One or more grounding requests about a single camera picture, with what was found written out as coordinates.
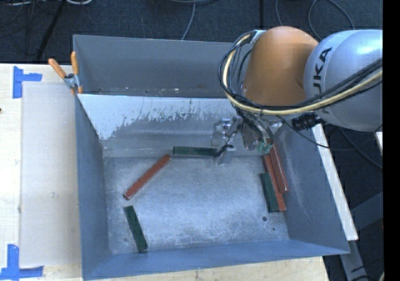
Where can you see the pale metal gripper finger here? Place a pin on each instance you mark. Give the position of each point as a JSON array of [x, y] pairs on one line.
[[222, 131], [227, 156]]

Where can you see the dark green flat block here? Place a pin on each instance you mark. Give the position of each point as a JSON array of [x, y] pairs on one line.
[[269, 194], [193, 151], [136, 228]]

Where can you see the grey metal bin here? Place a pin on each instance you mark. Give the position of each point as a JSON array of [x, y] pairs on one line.
[[193, 198]]

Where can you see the red-brown flat block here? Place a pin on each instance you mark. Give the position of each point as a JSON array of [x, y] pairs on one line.
[[276, 184], [147, 177], [279, 170]]

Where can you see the black cylinder on white bracket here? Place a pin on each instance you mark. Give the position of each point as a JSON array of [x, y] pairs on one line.
[[304, 121]]

